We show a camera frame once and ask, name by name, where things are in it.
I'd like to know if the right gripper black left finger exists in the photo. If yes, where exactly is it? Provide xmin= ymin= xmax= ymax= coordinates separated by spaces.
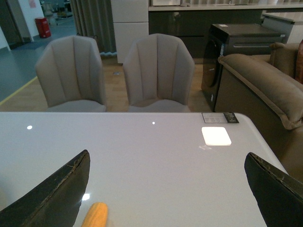
xmin=0 ymin=150 xmax=90 ymax=227

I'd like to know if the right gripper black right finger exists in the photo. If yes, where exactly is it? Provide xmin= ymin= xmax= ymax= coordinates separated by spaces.
xmin=244 ymin=152 xmax=303 ymax=227

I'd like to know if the yellow corn cob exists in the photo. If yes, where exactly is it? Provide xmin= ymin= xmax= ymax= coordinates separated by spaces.
xmin=81 ymin=202 xmax=108 ymax=227

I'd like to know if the black label sticker on table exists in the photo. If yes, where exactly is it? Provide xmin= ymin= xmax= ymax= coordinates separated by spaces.
xmin=202 ymin=113 xmax=239 ymax=123

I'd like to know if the brown sofa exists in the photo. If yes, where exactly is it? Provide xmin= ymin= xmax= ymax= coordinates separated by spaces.
xmin=217 ymin=39 xmax=303 ymax=175

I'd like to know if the left beige dining chair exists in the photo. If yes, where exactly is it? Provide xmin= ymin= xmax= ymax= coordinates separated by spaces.
xmin=35 ymin=35 xmax=107 ymax=113

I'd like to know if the beige dining chair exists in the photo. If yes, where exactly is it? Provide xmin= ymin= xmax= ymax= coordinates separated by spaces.
xmin=35 ymin=35 xmax=107 ymax=113
xmin=123 ymin=34 xmax=195 ymax=113

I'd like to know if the black washing machine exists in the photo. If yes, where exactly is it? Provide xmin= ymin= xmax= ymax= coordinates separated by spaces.
xmin=201 ymin=24 xmax=285 ymax=112

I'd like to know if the right beige dining chair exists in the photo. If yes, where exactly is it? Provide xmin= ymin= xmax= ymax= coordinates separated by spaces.
xmin=123 ymin=34 xmax=195 ymax=113

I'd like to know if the red bin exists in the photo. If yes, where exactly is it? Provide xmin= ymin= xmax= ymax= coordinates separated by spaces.
xmin=35 ymin=17 xmax=51 ymax=38

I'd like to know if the grey curtain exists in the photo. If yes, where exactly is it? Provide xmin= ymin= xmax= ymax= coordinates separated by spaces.
xmin=70 ymin=0 xmax=116 ymax=53

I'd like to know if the dark kitchen counter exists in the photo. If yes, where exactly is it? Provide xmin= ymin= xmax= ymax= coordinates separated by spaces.
xmin=148 ymin=0 xmax=303 ymax=59

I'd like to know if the white cabinet column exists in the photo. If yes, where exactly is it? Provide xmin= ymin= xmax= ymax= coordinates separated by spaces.
xmin=111 ymin=0 xmax=149 ymax=63

